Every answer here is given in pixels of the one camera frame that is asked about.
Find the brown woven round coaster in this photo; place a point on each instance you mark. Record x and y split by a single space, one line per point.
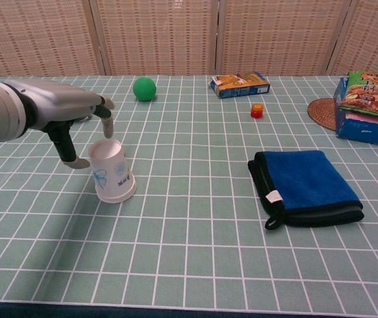
320 112

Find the green ball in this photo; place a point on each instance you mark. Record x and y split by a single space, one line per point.
144 88

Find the green white grid tablecloth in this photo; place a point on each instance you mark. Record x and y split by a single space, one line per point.
189 232

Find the orange blue snack box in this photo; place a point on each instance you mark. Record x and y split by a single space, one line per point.
240 86

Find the orange red bottle cap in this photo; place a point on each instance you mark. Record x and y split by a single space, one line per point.
257 111

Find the blue black folded cloth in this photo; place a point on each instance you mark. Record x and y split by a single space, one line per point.
308 179

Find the green snack bag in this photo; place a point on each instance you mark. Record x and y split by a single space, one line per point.
368 96

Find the blue cardboard box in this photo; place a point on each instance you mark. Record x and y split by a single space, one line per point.
364 132

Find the bamboo folding screen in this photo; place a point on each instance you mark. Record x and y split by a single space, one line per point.
162 36

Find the white cup blue flower print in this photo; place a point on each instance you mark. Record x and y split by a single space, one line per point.
109 165

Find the pink flat packet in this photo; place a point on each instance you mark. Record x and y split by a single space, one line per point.
374 120

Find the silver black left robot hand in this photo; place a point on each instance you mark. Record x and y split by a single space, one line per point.
59 102

